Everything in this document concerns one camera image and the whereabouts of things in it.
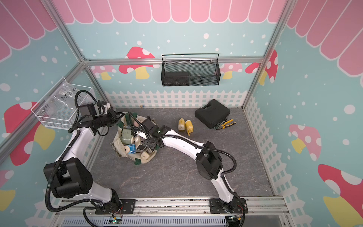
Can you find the green pencil sharpener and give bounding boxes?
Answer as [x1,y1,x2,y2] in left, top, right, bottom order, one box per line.
[121,129,134,145]

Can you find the black plastic tool case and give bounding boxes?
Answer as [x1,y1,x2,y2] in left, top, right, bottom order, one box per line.
[195,99,230,129]

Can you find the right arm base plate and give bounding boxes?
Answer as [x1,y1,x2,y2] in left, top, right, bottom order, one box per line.
[209,197,249,214]

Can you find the white wire basket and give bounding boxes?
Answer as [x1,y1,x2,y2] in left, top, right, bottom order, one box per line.
[31,78,95,130]

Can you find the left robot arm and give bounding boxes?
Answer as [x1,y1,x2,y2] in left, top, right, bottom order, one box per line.
[43,90,125,213]

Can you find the black wire mesh basket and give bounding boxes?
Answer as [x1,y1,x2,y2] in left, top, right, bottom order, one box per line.
[161,53,221,87]

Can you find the blue pencil sharpener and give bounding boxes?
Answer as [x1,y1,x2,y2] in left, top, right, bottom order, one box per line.
[125,144,136,155]

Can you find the cream pencil sharpener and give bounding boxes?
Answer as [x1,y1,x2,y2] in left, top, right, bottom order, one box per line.
[140,149,156,164]

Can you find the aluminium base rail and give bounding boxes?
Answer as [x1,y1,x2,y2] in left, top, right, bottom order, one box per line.
[53,197,290,227]

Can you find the clear plastic bag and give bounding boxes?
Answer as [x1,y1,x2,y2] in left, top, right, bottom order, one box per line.
[45,80,94,128]

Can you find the yellow handled pliers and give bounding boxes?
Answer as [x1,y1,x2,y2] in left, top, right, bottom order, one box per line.
[214,119,236,130]

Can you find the beige canvas tote bag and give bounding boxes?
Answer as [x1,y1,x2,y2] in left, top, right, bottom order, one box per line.
[111,112,159,166]

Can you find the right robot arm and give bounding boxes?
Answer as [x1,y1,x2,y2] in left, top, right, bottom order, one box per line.
[125,112,248,215]

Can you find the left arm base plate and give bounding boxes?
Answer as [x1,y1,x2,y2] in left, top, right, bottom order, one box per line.
[95,199,136,215]

